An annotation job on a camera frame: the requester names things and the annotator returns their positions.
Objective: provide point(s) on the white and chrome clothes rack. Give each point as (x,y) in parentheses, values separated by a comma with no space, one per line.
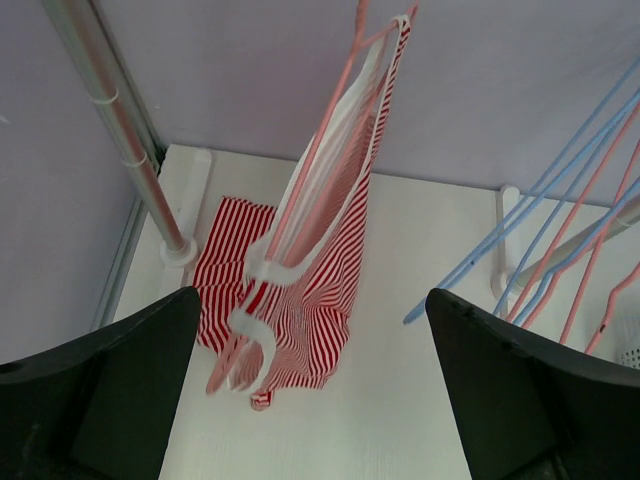
(80,29)

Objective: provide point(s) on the red white striped tank top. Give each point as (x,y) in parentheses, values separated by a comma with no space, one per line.
(320,280)

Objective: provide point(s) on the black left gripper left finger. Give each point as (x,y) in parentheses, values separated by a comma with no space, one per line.
(101,406)

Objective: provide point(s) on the white plastic basket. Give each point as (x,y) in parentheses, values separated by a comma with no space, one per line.
(627,341)

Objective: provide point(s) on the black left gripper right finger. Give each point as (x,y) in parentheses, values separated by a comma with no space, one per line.
(529,408)

